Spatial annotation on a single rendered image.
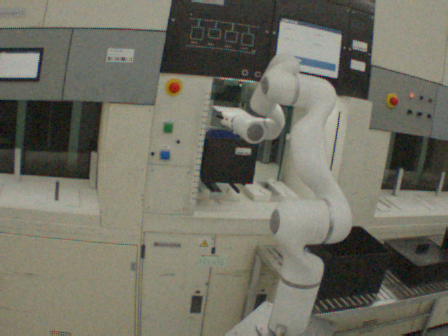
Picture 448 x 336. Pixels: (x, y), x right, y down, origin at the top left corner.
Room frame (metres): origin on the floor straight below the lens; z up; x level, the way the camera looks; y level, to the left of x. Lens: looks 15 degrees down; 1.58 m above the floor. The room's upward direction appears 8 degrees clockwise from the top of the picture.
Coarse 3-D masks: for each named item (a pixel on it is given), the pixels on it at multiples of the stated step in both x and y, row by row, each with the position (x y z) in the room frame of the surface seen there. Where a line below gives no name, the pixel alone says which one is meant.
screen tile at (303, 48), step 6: (282, 30) 2.00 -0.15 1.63; (288, 30) 2.01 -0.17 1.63; (294, 30) 2.02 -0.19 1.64; (300, 30) 2.03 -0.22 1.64; (306, 30) 2.03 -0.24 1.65; (282, 36) 2.00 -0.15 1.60; (294, 36) 2.02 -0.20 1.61; (300, 36) 2.03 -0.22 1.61; (306, 36) 2.04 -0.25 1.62; (282, 42) 2.00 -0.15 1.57; (288, 42) 2.01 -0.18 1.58; (306, 42) 2.04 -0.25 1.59; (282, 48) 2.00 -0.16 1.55; (288, 48) 2.01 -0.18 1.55; (294, 48) 2.02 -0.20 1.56; (300, 48) 2.03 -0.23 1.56; (306, 48) 2.04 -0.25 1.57; (306, 54) 2.04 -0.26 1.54
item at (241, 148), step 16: (208, 128) 2.11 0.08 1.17; (224, 128) 2.13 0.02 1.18; (208, 144) 2.02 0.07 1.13; (224, 144) 2.04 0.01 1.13; (240, 144) 2.06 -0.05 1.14; (256, 144) 2.08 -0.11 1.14; (208, 160) 2.02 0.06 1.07; (224, 160) 2.04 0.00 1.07; (240, 160) 2.06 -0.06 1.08; (208, 176) 2.02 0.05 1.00; (224, 176) 2.04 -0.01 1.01; (240, 176) 2.06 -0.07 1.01
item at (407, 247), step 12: (396, 240) 1.93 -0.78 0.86; (408, 240) 1.95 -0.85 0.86; (420, 240) 1.96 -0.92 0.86; (396, 252) 1.81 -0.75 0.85; (408, 252) 1.80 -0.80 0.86; (420, 252) 1.81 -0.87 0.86; (432, 252) 1.82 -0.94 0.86; (444, 252) 1.83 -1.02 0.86; (396, 264) 1.79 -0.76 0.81; (408, 264) 1.72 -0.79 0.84; (420, 264) 1.68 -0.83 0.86; (432, 264) 1.69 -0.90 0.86; (444, 264) 1.72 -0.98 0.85; (396, 276) 1.76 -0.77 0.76; (408, 276) 1.69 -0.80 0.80; (420, 276) 1.67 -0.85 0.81; (432, 276) 1.70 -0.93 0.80; (444, 276) 1.74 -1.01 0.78
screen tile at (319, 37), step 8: (320, 32) 2.06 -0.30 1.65; (312, 40) 2.04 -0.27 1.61; (320, 40) 2.06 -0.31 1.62; (328, 40) 2.07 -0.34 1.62; (312, 48) 2.05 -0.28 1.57; (320, 48) 2.06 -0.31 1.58; (336, 48) 2.08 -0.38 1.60; (320, 56) 2.06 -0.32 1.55; (328, 56) 2.07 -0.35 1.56; (336, 56) 2.08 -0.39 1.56
